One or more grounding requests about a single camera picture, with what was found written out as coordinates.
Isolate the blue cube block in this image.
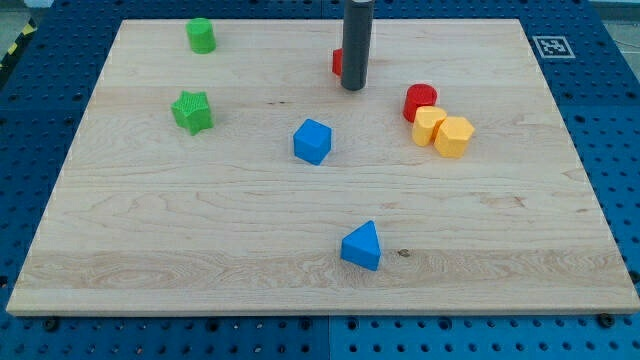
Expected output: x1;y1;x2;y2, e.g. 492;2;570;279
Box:
293;119;332;165

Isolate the blue triangle block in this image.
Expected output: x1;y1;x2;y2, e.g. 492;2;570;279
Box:
340;220;381;271

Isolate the yellow heart block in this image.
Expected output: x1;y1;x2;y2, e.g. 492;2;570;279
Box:
411;106;447;147

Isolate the red block behind rod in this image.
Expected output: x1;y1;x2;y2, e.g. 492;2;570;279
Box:
332;48;343;77

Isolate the red cylinder block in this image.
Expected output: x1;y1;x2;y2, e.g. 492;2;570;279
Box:
402;83;438;123

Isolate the yellow pentagon block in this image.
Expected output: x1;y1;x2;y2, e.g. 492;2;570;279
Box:
434;116;475;158

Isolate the green star block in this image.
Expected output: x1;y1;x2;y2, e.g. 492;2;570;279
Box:
171;91;214;136

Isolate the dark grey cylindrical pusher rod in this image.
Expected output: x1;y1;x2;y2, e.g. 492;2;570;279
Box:
341;0;375;91

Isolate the light wooden board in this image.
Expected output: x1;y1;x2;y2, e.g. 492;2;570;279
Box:
7;19;639;316

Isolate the green cylinder block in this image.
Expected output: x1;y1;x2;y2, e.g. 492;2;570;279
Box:
185;18;217;54

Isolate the white fiducial marker tag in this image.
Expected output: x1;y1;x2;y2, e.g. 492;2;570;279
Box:
532;35;575;60

